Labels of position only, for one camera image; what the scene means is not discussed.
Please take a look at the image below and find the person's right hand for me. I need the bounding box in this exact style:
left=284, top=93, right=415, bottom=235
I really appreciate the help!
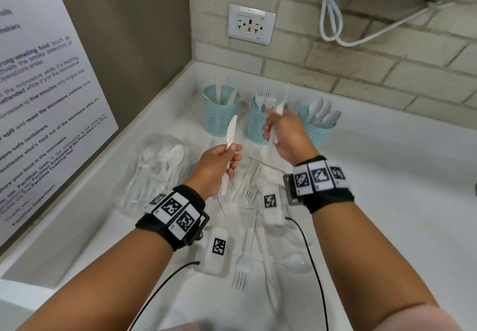
left=263, top=108, right=321, bottom=167

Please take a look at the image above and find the person's left hand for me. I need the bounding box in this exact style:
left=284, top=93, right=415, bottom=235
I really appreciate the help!
left=183, top=142, right=243, bottom=200

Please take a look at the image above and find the teal mesh cup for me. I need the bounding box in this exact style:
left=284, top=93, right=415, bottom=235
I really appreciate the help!
left=202, top=84, right=241, bottom=137
left=246, top=96, right=290, bottom=145
left=298, top=104, right=338, bottom=151

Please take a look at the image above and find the white plastic spoon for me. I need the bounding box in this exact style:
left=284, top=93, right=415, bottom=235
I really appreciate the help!
left=321, top=110, right=342, bottom=126
left=317, top=99, right=332, bottom=123
left=308, top=97, right=324, bottom=117

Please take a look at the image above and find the pile of white plastic cutlery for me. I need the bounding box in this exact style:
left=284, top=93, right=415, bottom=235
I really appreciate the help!
left=216, top=148, right=314, bottom=313

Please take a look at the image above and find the person's left forearm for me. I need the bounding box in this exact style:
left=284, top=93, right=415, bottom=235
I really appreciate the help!
left=16, top=228, right=176, bottom=331

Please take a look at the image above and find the person's right forearm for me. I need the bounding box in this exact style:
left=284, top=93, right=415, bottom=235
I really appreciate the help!
left=311, top=201, right=442, bottom=331

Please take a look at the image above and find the person's pink right sleeve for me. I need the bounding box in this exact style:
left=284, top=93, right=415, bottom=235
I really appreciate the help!
left=344, top=304, right=465, bottom=331

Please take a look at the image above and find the clear plastic bag of cutlery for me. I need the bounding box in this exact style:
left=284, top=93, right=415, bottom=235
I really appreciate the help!
left=113, top=135, right=198, bottom=220

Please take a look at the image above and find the black left wrist band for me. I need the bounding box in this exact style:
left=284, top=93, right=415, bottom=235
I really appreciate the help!
left=135, top=184, right=210, bottom=252

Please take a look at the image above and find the black wrist band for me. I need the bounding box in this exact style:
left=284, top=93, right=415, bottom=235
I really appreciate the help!
left=135, top=184, right=210, bottom=252
left=282, top=155, right=355, bottom=215

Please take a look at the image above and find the black right wrist band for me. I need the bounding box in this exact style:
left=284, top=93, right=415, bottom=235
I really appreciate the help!
left=282, top=155, right=355, bottom=215

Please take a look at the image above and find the white printed notice poster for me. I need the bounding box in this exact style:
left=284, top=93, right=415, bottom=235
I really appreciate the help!
left=0, top=0, right=119, bottom=248

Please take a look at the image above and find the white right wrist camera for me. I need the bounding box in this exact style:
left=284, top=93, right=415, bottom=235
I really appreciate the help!
left=260, top=184, right=286, bottom=226

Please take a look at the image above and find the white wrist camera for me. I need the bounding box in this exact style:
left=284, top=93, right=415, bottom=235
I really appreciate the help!
left=193, top=225, right=230, bottom=275
left=260, top=184, right=286, bottom=226

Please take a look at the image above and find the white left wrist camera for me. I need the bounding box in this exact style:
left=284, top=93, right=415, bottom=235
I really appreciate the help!
left=193, top=225, right=230, bottom=275

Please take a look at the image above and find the white wall power outlet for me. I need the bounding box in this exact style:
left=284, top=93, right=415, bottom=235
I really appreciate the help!
left=226, top=3, right=277, bottom=46

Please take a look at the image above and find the black right camera cable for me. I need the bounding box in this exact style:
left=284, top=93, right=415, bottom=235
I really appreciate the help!
left=285, top=216, right=329, bottom=331

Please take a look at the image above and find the black camera cable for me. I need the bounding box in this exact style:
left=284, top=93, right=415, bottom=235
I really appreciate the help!
left=128, top=260, right=201, bottom=331
left=285, top=216, right=329, bottom=331

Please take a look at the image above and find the black left camera cable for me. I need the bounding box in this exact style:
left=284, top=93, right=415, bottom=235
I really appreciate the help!
left=128, top=260, right=201, bottom=331

